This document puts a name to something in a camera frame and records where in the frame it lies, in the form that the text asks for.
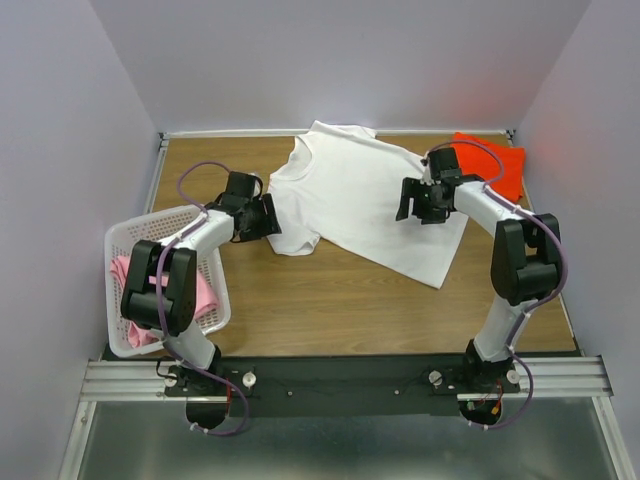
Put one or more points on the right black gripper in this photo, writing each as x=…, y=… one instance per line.
x=412, y=188

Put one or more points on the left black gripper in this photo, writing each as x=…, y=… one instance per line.
x=269, y=225

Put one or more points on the white t-shirt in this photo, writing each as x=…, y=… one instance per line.
x=342, y=184

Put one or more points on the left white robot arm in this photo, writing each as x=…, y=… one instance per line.
x=160, y=290

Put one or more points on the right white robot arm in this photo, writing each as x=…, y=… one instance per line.
x=528, y=266

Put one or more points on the folded orange t-shirt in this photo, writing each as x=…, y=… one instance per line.
x=473, y=160

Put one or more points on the pink t-shirt in basket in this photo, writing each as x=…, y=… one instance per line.
x=206, y=302

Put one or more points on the white plastic laundry basket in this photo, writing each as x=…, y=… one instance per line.
x=119, y=241

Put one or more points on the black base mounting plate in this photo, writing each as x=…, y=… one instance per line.
x=345, y=386

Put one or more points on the aluminium front rail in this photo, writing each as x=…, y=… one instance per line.
x=145, y=381

